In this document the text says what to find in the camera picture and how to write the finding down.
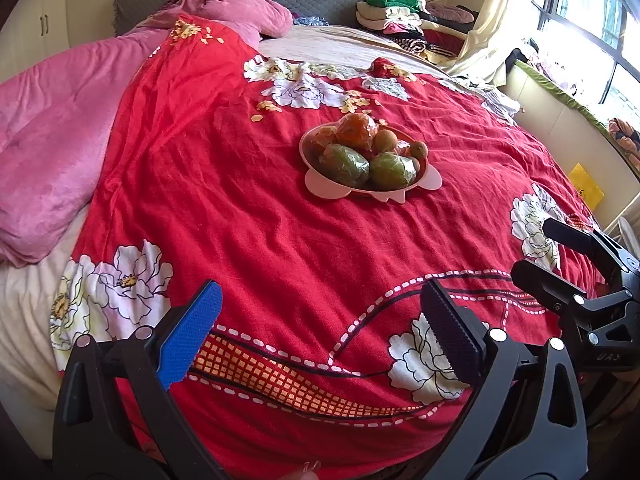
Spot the brown longan fruit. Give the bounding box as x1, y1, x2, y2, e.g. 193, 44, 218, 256
409, 141, 428, 160
373, 128, 398, 154
410, 157, 421, 174

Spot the orange tangerine large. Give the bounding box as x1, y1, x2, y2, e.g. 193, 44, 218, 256
395, 140, 411, 157

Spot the person's left hand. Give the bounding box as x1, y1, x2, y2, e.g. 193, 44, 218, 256
280, 460, 321, 480

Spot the yellow bag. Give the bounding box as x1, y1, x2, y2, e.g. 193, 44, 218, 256
568, 162, 605, 211

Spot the orange patterned cushion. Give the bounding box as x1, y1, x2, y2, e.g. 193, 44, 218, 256
608, 118, 640, 171

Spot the wrapped green fruit right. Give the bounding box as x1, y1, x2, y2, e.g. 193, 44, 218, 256
369, 152, 418, 191

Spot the wrapped green fruit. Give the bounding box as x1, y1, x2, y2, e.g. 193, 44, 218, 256
369, 152, 418, 191
319, 143, 370, 188

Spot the wrapped green fruit left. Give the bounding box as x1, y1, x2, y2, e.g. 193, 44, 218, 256
319, 143, 370, 188

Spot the pink footed fruit bowl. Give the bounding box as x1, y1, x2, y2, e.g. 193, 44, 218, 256
298, 122, 442, 204

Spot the red floral bedspread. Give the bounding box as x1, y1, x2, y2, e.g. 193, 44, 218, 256
50, 15, 600, 479

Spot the cream curtain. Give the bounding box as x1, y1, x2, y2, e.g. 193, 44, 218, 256
439, 0, 544, 86

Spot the pile of folded clothes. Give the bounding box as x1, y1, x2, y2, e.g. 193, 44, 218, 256
356, 0, 478, 60

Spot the pink plush blanket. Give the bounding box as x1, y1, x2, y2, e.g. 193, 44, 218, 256
1, 29, 168, 266

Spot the beige bed sheet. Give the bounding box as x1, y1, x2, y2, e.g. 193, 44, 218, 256
257, 25, 440, 74

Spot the white wardrobe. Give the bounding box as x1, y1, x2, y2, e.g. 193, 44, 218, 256
1, 0, 70, 81

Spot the pink pillow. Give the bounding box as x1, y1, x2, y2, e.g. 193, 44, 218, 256
134, 0, 293, 48

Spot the white wire rack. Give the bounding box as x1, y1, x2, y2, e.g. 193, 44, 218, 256
617, 217, 639, 252

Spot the window with dark frame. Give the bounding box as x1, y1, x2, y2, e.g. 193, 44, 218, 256
532, 0, 639, 120

